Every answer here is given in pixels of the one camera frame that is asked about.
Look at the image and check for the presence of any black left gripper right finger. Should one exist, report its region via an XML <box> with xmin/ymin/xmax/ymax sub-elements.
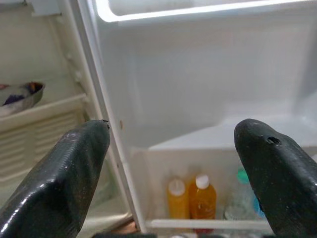
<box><xmin>233</xmin><ymin>118</ymin><xmax>317</xmax><ymax>238</ymax></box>

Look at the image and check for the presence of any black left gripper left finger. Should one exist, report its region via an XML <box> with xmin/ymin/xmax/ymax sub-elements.
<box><xmin>0</xmin><ymin>119</ymin><xmax>111</xmax><ymax>238</ymax></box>

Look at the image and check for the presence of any white fridge shelf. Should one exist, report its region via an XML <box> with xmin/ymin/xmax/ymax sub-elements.
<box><xmin>0</xmin><ymin>93</ymin><xmax>89</xmax><ymax>133</ymax></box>

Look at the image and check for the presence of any white fridge body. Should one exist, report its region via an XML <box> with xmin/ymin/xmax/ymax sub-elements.
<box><xmin>0</xmin><ymin>0</ymin><xmax>136</xmax><ymax>238</ymax></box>

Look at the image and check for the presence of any white fridge door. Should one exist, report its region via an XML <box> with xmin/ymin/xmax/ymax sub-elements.
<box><xmin>76</xmin><ymin>0</ymin><xmax>317</xmax><ymax>235</ymax></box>

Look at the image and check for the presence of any white crisper drawer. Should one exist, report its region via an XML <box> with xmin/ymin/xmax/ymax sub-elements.
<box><xmin>0</xmin><ymin>110</ymin><xmax>87</xmax><ymax>184</ymax></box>

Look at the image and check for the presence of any clear bottle green cap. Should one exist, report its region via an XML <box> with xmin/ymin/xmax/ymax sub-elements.
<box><xmin>224</xmin><ymin>167</ymin><xmax>267</xmax><ymax>221</ymax></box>

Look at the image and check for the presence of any orange juice bottle white cap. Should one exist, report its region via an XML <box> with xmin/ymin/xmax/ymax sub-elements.
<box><xmin>188</xmin><ymin>174</ymin><xmax>217</xmax><ymax>220</ymax></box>

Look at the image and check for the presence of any metal bowl with food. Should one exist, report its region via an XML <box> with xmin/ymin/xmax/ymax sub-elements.
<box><xmin>0</xmin><ymin>81</ymin><xmax>46</xmax><ymax>112</ymax></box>

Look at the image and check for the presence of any yellow squeeze bottle white cap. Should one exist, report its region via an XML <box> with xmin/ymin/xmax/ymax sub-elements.
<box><xmin>167</xmin><ymin>176</ymin><xmax>191</xmax><ymax>220</ymax></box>

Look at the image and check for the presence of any white door shelf rail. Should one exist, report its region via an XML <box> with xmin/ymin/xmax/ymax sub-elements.
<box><xmin>146</xmin><ymin>218</ymin><xmax>272</xmax><ymax>230</ymax></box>

